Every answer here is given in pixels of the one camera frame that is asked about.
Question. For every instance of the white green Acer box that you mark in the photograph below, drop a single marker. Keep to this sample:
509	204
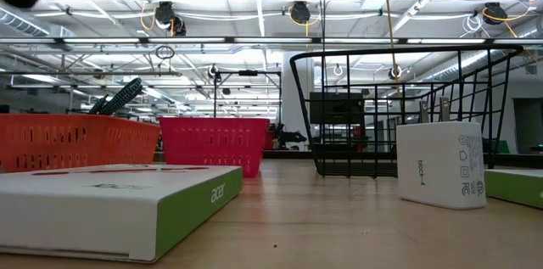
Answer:
93	209
515	188

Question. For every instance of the red plastic basket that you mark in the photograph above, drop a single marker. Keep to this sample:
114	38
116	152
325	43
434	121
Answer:
212	144

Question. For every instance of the white wall charger block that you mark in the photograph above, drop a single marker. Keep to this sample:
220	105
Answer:
437	165

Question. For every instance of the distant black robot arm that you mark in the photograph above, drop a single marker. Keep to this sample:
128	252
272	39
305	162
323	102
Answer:
288	136

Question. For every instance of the black monitor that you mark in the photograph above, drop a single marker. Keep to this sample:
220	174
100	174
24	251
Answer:
337	108

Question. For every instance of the distant black metal frame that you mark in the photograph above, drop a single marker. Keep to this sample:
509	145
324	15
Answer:
248	73

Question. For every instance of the orange plastic basket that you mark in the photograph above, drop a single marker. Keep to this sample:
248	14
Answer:
72	144

